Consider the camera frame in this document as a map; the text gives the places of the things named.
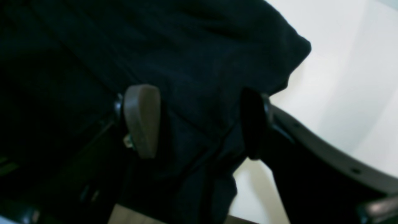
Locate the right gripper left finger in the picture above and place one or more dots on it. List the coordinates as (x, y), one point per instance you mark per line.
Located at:
(138, 114)

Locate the black T-shirt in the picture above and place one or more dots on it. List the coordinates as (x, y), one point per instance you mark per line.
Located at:
(64, 61)

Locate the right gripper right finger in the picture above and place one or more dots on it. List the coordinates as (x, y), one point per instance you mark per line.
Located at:
(317, 183)

